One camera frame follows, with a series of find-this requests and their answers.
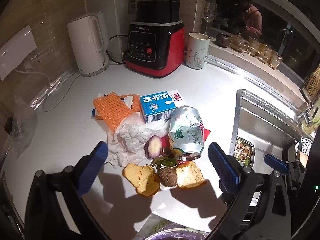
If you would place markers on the small orange foam fruit net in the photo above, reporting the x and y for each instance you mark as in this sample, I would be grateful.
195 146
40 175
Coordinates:
135 103

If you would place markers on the bin with purple bag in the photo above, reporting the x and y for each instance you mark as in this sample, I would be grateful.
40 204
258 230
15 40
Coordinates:
175 235

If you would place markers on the orange sponge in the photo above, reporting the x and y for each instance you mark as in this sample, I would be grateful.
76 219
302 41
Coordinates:
101 95

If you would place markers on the white electric kettle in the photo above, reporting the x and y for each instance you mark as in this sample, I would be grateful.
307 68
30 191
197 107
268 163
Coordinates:
85 47

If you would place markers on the clear wine glass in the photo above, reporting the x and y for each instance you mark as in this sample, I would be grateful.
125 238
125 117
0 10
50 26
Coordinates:
209 11

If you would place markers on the brown taro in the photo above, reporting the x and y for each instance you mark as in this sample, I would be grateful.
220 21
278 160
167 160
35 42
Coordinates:
168 177

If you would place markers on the white wall socket plate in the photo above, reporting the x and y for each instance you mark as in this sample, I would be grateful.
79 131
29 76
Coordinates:
15 52

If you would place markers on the dark clay teapot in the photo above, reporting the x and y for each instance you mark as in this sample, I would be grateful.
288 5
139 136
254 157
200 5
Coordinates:
223 40

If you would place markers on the stainless steel sink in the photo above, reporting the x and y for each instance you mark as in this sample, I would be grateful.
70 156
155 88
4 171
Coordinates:
262 120

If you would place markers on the clear plastic bag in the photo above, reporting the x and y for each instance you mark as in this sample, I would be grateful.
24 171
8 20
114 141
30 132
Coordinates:
23 125

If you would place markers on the orange peel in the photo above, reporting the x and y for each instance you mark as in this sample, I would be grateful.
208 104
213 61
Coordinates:
187 176
140 178

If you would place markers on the amber glass cup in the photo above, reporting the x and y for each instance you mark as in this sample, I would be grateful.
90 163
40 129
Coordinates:
253 46
275 60
264 53

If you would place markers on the glass teapot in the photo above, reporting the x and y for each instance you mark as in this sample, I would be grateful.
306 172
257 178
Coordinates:
237 42

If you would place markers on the red and black blender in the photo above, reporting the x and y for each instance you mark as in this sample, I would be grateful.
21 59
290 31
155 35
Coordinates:
150 42

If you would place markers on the blue milk carton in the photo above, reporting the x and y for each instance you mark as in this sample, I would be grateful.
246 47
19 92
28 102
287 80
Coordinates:
160 105

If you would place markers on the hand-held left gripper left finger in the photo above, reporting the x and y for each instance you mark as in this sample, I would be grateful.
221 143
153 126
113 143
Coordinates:
92 165

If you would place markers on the white floral ceramic cup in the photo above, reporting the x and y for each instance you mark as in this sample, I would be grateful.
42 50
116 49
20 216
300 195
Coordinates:
197 52

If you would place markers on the green leaves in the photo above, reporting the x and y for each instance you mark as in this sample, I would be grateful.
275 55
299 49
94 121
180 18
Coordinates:
162 162

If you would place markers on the large orange foam fruit net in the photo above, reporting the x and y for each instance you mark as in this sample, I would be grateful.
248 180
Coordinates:
112 111

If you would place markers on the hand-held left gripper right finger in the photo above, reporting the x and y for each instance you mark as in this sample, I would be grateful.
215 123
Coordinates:
223 166

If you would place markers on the white colander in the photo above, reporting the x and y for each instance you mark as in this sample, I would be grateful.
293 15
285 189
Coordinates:
306 145

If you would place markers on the chrome faucet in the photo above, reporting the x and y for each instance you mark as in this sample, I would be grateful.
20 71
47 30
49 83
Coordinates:
306 115

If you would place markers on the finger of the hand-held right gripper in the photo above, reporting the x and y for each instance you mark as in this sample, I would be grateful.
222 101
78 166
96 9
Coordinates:
275 163

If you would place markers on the straw brush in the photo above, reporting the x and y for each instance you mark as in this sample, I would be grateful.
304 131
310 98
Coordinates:
313 80

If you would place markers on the steel sink strainer basket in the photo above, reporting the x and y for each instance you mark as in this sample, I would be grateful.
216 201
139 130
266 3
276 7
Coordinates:
243 152

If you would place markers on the white tissue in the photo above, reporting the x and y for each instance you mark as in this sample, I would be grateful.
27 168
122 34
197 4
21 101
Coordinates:
130 140

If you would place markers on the crushed green drink can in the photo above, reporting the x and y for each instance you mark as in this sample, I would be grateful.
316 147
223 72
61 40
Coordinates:
185 132

